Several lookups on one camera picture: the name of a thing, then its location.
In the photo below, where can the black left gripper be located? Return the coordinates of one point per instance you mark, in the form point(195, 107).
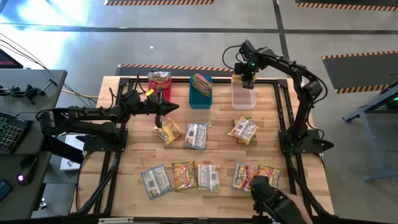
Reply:
point(149, 105)

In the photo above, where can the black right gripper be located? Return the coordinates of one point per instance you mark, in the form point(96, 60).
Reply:
point(247, 71)

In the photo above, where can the yellow creamy chicken ramen pack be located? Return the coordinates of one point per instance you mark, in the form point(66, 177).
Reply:
point(235, 78)
point(244, 130)
point(169, 132)
point(207, 177)

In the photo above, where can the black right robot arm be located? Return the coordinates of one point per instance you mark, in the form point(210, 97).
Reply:
point(289, 69)

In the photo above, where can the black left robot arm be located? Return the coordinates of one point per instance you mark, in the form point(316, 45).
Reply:
point(87, 113)

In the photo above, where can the clear plastic bin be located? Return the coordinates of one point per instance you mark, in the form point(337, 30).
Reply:
point(242, 99)

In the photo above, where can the pink plastic bin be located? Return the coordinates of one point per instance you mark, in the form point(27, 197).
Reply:
point(167, 93)

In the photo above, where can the teal plastic bin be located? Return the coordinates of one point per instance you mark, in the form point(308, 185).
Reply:
point(199, 101)

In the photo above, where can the black hazard striped floor mat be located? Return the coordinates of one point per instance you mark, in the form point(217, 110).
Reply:
point(140, 71)
point(357, 73)
point(342, 3)
point(155, 2)

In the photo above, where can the grey desk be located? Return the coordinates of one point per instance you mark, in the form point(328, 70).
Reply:
point(37, 102)

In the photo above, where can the person's hand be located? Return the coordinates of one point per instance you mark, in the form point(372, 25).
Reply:
point(300, 205)

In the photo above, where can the black desk clamp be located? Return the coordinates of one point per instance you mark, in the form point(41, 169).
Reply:
point(31, 92)

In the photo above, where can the grey metal table legs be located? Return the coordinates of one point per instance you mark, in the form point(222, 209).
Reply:
point(371, 146)

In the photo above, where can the black device with green light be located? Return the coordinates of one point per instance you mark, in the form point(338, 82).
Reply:
point(393, 104)

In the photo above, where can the black computer mouse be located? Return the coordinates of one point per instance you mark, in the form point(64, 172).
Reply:
point(26, 169)

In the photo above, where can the black backlit keyboard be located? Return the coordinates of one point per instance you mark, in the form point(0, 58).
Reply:
point(12, 132)

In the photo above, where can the dark monitor corner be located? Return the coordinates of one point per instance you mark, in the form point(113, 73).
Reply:
point(7, 62)

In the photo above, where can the black phone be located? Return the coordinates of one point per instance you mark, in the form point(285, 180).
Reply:
point(4, 190)

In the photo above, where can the black aluminium table frame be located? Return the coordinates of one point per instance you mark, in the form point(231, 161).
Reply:
point(180, 80)

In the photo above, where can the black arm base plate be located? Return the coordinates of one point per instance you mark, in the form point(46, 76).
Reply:
point(121, 144)
point(284, 148)

